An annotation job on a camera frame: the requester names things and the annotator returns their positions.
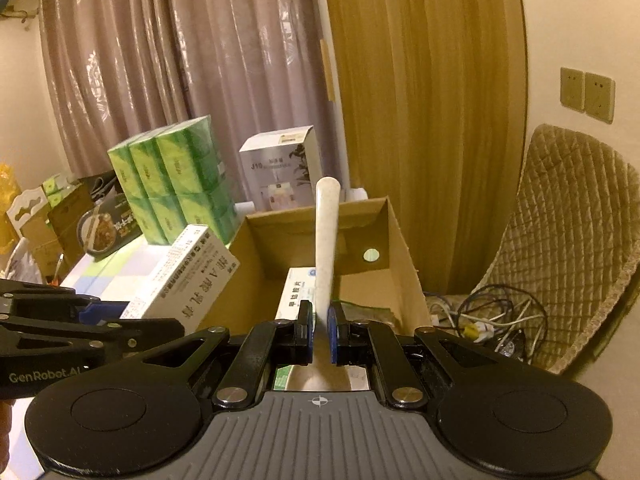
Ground white medicine box red print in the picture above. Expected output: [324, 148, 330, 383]
[120, 224, 242, 333]

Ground white humidifier box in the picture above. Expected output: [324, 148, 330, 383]
[238, 125, 323, 212]

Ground green tissue multipack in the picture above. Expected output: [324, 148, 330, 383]
[107, 115, 238, 246]

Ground white medicine box blue logo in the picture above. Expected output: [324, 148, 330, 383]
[274, 267, 321, 323]

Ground small green packets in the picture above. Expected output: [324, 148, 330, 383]
[41, 172, 81, 208]

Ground beige curtain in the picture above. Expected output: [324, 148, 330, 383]
[37, 0, 346, 201]

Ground black bag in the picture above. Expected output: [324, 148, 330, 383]
[77, 170, 121, 211]

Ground beige wall socket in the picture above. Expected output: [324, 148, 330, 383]
[583, 72, 616, 123]
[559, 66, 586, 111]

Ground clear plastic bag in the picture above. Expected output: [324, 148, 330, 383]
[0, 237, 38, 281]

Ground wooden door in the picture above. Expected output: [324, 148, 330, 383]
[320, 0, 526, 296]

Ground quilted chair cushion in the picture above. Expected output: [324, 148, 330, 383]
[470, 124, 640, 376]

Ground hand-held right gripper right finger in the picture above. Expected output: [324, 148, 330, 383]
[327, 301, 503, 411]

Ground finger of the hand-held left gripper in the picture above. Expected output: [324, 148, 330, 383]
[0, 317, 185, 367]
[0, 280, 128, 324]

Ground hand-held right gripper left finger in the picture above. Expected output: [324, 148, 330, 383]
[140, 302, 315, 411]

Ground brown carton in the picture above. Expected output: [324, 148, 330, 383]
[47, 182, 96, 261]
[20, 212, 66, 281]

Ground tangled cables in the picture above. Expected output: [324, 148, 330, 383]
[425, 285, 551, 361]

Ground yellow plastic bag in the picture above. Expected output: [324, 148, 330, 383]
[0, 162, 23, 256]

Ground brown cardboard box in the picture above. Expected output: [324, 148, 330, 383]
[197, 196, 433, 392]

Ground dark instant noodle tray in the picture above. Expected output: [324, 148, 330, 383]
[75, 195, 143, 261]

